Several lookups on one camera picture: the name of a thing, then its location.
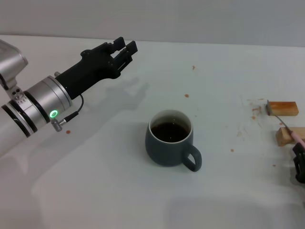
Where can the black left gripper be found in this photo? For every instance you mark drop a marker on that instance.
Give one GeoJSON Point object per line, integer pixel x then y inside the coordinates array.
{"type": "Point", "coordinates": [90, 69]}

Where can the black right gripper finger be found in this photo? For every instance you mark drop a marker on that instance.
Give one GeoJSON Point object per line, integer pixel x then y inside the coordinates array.
{"type": "Point", "coordinates": [300, 162]}

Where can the grey ceramic cup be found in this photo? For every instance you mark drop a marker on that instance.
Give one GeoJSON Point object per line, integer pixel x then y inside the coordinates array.
{"type": "Point", "coordinates": [164, 155]}

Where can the pale wooden block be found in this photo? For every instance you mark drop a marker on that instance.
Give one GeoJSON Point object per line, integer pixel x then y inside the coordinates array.
{"type": "Point", "coordinates": [284, 137]}

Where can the orange stained wooden block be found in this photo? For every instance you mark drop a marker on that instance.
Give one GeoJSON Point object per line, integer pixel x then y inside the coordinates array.
{"type": "Point", "coordinates": [286, 108]}

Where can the dark coffee liquid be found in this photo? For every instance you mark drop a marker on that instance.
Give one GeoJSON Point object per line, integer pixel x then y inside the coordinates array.
{"type": "Point", "coordinates": [170, 132]}

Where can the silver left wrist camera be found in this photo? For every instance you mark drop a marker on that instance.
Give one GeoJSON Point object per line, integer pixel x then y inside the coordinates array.
{"type": "Point", "coordinates": [10, 64]}

